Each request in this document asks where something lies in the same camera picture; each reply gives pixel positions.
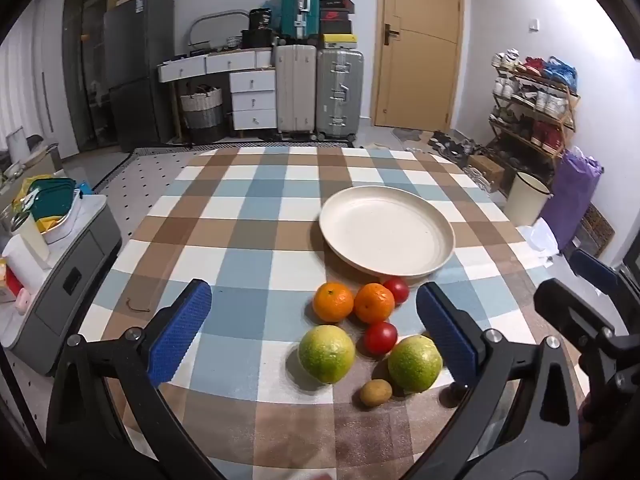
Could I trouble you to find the cardboard box on floor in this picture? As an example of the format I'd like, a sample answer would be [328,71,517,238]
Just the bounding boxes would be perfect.
[468,154,504,192]

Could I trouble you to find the cream round plate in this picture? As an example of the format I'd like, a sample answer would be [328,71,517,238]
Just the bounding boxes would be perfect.
[318,185,456,280]

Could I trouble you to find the white drawer desk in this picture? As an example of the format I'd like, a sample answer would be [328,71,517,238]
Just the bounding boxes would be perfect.
[157,48,277,132]

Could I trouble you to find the green citrus fruit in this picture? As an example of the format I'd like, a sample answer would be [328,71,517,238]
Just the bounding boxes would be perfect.
[387,335,444,393]
[297,325,356,385]

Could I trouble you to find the cream trash bin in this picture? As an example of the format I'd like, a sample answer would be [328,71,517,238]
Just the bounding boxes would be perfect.
[504,171,552,226]

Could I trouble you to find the grey side cabinet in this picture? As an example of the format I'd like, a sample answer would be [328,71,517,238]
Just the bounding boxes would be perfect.
[1,194,122,376]

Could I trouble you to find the purple bag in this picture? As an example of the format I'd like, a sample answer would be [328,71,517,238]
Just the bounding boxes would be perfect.
[541,146,604,250]

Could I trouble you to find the oval mirror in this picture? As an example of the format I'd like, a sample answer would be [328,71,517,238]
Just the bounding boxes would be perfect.
[184,10,250,54]

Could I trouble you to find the dark grey refrigerator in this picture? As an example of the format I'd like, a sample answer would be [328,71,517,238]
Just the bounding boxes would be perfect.
[104,0,175,152]

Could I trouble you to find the green yellow bag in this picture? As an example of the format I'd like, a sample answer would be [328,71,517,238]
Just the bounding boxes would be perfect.
[11,174,76,233]

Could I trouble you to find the silver grey suitcase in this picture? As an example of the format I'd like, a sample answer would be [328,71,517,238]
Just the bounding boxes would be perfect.
[316,49,364,142]

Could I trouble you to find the red tomato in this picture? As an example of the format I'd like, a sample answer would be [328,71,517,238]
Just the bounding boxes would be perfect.
[383,278,410,306]
[363,322,398,356]

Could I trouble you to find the teal suitcase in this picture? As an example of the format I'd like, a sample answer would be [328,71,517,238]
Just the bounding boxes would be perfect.
[280,0,320,40]

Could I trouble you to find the woven laundry basket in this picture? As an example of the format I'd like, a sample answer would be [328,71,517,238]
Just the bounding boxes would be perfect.
[180,84,224,144]

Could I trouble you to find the beige suitcase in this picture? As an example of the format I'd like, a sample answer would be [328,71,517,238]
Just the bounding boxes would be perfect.
[276,44,317,133]

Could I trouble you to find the wooden door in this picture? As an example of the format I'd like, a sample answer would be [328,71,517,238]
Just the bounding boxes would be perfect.
[371,0,464,131]

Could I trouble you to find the orange mandarin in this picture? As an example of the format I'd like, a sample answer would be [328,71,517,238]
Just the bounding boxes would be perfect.
[354,283,395,324]
[312,282,354,323]

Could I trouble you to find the small brown kiwi fruit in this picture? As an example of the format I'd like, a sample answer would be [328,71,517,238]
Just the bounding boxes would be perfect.
[359,379,393,408]

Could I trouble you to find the wooden shoe rack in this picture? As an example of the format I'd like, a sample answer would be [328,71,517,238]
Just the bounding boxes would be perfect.
[488,49,580,160]

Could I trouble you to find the checkered tablecloth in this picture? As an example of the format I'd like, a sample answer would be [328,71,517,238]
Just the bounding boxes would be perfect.
[80,148,550,479]

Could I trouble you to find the stacked shoe boxes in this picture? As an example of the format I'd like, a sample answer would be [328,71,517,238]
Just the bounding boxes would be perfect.
[319,0,357,50]

